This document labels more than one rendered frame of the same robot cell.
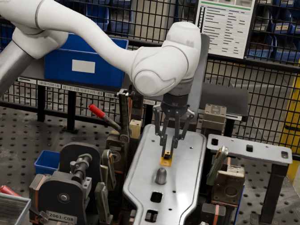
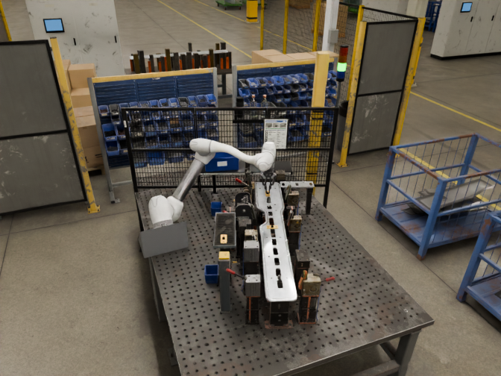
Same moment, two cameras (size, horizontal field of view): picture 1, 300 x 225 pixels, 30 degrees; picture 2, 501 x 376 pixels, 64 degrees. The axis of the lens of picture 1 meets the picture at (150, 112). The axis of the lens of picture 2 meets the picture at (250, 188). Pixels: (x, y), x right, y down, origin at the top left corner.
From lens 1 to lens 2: 1.56 m
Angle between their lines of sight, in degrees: 8
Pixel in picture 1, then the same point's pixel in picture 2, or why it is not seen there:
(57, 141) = (211, 198)
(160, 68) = (266, 160)
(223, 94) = (280, 165)
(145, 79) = (262, 165)
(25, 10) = (204, 146)
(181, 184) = (276, 201)
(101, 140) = (229, 194)
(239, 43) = (283, 142)
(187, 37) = (271, 147)
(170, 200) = (274, 207)
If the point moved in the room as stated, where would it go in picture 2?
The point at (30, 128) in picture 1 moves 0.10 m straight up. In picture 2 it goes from (197, 195) to (196, 186)
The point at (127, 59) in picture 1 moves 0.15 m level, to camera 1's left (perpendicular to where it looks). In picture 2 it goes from (252, 159) to (232, 160)
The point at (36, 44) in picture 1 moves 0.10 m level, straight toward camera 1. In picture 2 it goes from (206, 159) to (209, 163)
